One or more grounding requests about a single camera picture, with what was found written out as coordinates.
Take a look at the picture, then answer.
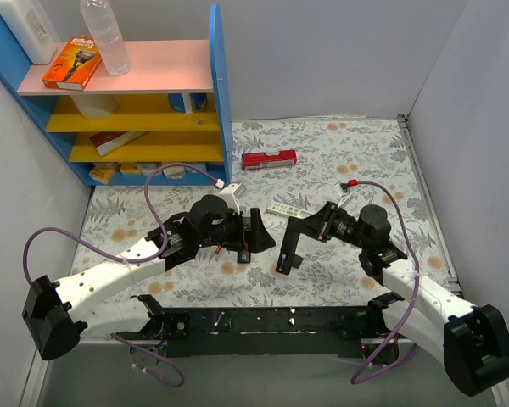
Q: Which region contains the black remote with back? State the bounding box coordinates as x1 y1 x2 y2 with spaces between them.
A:
276 253 294 276

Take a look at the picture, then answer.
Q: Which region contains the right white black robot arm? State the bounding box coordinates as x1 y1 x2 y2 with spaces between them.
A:
276 202 509 397

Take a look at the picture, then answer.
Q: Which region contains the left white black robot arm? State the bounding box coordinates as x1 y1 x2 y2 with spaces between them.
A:
22 195 276 360

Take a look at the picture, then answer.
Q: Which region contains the black slim remote control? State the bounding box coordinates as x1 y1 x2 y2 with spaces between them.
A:
237 250 251 265

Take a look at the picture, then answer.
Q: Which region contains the white air conditioner remote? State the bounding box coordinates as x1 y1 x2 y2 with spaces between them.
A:
266 201 312 219

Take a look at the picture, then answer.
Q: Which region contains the floral patterned table mat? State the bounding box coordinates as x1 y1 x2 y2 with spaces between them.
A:
81 120 451 307

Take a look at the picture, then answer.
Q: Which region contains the red rectangular box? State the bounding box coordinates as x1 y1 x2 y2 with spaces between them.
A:
241 149 297 170

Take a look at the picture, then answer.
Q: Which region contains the blue white small box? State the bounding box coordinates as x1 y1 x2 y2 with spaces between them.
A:
185 162 207 172

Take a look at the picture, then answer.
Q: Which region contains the white red small box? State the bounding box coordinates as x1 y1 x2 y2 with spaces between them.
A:
162 163 186 180

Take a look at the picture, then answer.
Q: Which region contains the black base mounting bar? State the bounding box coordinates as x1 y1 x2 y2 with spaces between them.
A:
119 306 389 359

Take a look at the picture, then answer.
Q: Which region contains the yellow white small box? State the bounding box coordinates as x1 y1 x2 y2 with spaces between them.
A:
120 163 142 176

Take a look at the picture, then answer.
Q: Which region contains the blue multicolour shelf unit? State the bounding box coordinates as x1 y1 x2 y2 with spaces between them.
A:
0 4 233 187

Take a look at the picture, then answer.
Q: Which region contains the orange yellow small box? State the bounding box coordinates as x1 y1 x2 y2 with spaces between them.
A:
88 163 120 185

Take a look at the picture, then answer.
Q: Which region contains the red white flat box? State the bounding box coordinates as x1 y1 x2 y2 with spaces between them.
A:
89 131 146 157

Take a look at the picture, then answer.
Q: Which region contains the white cylinder container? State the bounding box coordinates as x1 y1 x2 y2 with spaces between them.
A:
70 94 120 120

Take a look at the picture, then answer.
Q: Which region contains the orange razor box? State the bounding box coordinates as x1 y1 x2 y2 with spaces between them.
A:
42 36 102 91

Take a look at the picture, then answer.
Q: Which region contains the clear plastic water bottle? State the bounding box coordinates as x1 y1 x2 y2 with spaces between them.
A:
80 0 132 75

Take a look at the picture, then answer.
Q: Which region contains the white plastic bottle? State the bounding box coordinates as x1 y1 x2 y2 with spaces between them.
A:
0 0 58 65

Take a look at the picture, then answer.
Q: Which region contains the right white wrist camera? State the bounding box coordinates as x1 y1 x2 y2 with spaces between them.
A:
336 179 358 209

